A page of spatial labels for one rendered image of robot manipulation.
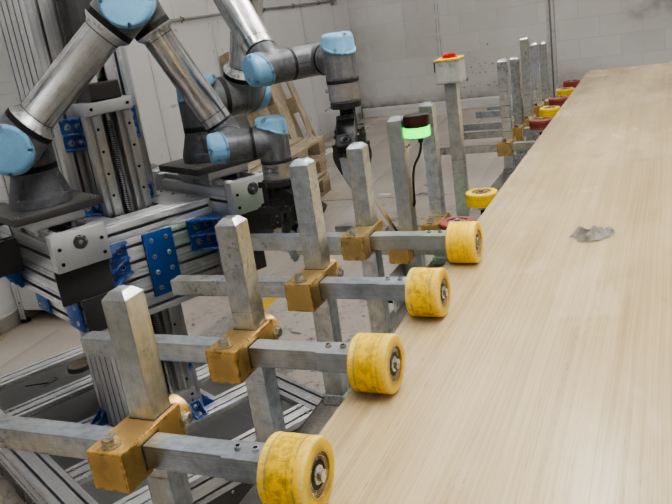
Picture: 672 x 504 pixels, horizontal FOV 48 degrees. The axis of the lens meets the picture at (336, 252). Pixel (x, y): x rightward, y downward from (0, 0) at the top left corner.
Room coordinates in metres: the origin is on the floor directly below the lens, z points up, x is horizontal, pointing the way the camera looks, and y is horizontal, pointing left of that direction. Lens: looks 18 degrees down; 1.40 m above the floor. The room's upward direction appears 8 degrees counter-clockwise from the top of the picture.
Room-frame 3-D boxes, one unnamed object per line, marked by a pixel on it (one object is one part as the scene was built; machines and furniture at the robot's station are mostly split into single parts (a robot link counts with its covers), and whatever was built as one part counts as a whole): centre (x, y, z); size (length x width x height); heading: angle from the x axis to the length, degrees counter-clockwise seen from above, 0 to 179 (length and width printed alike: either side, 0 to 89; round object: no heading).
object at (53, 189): (1.88, 0.71, 1.09); 0.15 x 0.15 x 0.10
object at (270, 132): (1.82, 0.11, 1.12); 0.09 x 0.08 x 0.11; 97
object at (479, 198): (1.86, -0.39, 0.85); 0.08 x 0.08 x 0.11
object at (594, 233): (1.41, -0.51, 0.91); 0.09 x 0.07 x 0.02; 87
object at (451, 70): (2.18, -0.40, 1.18); 0.07 x 0.07 x 0.08; 65
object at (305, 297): (1.25, 0.04, 0.95); 0.13 x 0.06 x 0.05; 155
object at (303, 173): (1.27, 0.03, 0.93); 0.03 x 0.03 x 0.48; 65
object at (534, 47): (3.53, -1.04, 0.88); 0.03 x 0.03 x 0.48; 65
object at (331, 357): (1.02, 0.19, 0.95); 0.50 x 0.04 x 0.04; 65
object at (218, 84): (2.18, 0.31, 1.21); 0.13 x 0.12 x 0.14; 120
